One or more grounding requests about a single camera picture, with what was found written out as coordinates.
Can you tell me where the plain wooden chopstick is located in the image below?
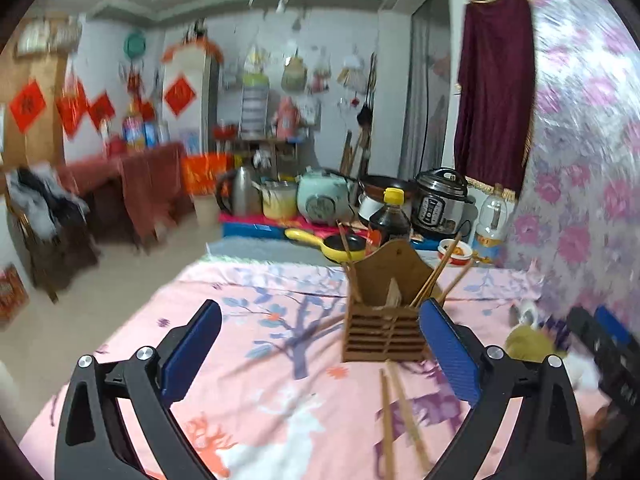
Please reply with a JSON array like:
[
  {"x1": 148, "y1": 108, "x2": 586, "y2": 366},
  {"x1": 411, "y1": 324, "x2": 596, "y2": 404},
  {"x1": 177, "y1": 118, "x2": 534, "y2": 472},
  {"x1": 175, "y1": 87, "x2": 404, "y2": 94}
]
[
  {"x1": 436, "y1": 260, "x2": 475, "y2": 304},
  {"x1": 380, "y1": 370, "x2": 395, "y2": 480},
  {"x1": 385, "y1": 360, "x2": 433, "y2": 474}
]

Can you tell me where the green fleece mitten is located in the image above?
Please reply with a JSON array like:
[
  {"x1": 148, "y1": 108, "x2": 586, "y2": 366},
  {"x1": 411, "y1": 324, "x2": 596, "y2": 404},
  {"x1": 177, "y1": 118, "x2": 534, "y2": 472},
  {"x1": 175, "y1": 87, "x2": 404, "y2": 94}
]
[{"x1": 503, "y1": 324, "x2": 601, "y2": 391}]

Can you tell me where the white ceramic spoon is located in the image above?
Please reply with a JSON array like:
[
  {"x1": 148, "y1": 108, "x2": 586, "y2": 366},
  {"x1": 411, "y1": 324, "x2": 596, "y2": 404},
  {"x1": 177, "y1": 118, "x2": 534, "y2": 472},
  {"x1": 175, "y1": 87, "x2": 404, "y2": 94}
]
[{"x1": 518, "y1": 300, "x2": 540, "y2": 327}]

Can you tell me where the wooden utensil holder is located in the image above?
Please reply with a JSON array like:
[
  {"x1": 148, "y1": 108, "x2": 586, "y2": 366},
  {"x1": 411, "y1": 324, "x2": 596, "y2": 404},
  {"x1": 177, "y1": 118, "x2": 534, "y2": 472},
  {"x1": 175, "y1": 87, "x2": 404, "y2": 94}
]
[{"x1": 342, "y1": 240, "x2": 433, "y2": 362}]

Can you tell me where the red white bowl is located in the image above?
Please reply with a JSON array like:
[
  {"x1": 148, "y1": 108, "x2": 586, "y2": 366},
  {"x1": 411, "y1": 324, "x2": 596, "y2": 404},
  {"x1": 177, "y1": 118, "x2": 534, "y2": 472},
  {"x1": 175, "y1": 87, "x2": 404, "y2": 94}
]
[{"x1": 437, "y1": 238, "x2": 473, "y2": 266}]

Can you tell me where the cooking oil bottle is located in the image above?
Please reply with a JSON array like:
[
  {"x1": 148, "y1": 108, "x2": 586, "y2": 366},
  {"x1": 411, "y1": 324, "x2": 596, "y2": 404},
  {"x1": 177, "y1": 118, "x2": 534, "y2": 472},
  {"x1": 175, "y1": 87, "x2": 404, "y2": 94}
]
[{"x1": 472, "y1": 183, "x2": 509, "y2": 266}]

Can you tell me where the black silver pressure cooker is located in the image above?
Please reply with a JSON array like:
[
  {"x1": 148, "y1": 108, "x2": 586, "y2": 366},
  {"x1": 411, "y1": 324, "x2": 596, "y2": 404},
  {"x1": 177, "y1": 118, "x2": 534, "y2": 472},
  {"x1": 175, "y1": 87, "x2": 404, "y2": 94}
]
[{"x1": 411, "y1": 167, "x2": 472, "y2": 240}]

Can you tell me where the dark soy sauce bottle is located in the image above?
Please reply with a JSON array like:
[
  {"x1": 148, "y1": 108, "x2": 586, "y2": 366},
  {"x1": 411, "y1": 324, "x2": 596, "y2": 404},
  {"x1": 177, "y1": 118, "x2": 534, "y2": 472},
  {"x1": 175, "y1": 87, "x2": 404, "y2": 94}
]
[{"x1": 368, "y1": 188, "x2": 411, "y2": 249}]

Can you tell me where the red cloth covered table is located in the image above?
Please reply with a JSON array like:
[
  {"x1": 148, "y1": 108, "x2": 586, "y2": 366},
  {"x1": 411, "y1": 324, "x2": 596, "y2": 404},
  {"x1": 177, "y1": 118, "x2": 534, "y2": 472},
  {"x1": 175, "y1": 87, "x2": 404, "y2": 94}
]
[{"x1": 56, "y1": 142, "x2": 194, "y2": 249}]

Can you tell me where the yellow small pan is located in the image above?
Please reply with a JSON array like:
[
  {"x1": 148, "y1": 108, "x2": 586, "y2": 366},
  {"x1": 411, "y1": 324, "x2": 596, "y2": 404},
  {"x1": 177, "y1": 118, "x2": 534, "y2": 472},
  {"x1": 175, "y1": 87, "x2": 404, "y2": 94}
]
[{"x1": 284, "y1": 229, "x2": 367, "y2": 263}]

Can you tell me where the pile of dark clothes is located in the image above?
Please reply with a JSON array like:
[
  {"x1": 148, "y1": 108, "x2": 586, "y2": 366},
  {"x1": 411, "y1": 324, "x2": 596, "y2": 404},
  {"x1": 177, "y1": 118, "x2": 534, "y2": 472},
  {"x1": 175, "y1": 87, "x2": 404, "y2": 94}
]
[{"x1": 6, "y1": 162, "x2": 89, "y2": 242}]

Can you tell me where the steel electric kettle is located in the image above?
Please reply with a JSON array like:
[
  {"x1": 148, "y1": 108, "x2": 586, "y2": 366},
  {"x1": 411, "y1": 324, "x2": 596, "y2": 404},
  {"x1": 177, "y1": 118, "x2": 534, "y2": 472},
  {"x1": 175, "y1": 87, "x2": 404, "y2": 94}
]
[{"x1": 215, "y1": 165, "x2": 262, "y2": 218}]

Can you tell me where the brown frying pan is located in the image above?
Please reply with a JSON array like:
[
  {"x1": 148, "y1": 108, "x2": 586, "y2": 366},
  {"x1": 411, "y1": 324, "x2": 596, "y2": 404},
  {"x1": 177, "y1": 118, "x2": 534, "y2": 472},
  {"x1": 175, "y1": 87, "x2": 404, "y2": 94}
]
[{"x1": 359, "y1": 174, "x2": 416, "y2": 202}]

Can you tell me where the mint green rice cooker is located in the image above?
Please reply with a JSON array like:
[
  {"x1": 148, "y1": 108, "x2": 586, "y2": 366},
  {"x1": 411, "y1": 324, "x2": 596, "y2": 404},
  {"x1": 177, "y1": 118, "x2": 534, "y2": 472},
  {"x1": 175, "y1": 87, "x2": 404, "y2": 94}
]
[{"x1": 296, "y1": 167, "x2": 355, "y2": 226}]

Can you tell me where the white refrigerator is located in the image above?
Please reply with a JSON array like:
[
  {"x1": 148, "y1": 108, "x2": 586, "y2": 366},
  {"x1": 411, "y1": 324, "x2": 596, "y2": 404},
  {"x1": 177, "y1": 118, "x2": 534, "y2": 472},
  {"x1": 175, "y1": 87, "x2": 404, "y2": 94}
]
[{"x1": 162, "y1": 38, "x2": 224, "y2": 156}]

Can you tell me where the stacked plastic container tower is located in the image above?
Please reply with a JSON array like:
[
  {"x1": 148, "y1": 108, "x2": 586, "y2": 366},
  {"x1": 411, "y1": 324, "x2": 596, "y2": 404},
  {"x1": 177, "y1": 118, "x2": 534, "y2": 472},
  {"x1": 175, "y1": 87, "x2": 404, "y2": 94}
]
[{"x1": 239, "y1": 73, "x2": 270, "y2": 139}]

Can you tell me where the floral plastic wall cover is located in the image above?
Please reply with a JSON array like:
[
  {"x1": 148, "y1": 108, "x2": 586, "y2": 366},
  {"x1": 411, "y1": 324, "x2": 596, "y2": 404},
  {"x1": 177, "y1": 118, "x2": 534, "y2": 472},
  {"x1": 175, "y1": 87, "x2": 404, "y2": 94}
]
[{"x1": 501, "y1": 0, "x2": 639, "y2": 330}]

